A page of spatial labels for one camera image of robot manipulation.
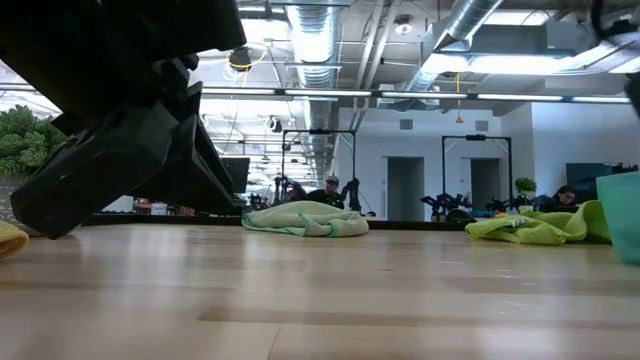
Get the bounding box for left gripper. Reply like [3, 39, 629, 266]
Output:
[0, 0, 249, 240]

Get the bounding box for pale green microfiber towel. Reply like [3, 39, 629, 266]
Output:
[242, 200, 370, 239]

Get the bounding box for yellow microfiber towel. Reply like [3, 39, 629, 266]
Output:
[0, 219, 30, 260]

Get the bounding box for lime green microfiber towel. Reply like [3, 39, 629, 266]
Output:
[464, 199, 612, 247]

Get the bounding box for black background monitor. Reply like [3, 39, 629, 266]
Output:
[219, 157, 251, 195]

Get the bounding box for succulent plant in patterned pot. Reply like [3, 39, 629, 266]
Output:
[0, 103, 71, 236]

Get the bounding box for person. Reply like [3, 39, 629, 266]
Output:
[305, 175, 347, 210]
[542, 184, 580, 212]

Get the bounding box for linear ceiling light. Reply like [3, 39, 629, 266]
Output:
[0, 83, 634, 105]

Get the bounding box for small background plant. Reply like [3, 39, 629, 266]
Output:
[513, 176, 538, 201]

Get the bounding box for dark background monitor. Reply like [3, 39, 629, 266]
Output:
[564, 162, 640, 204]

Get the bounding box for teal plastic bin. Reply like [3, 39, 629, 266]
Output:
[595, 171, 640, 266]

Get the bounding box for black ceiling cable reel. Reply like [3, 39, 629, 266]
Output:
[228, 45, 253, 73]

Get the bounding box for black gantry frame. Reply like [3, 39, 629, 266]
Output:
[281, 128, 357, 194]
[441, 133, 514, 214]

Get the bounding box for silver ventilation duct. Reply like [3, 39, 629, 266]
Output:
[399, 0, 504, 101]
[284, 0, 344, 91]

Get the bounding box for black metal table frame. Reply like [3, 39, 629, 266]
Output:
[84, 212, 476, 232]

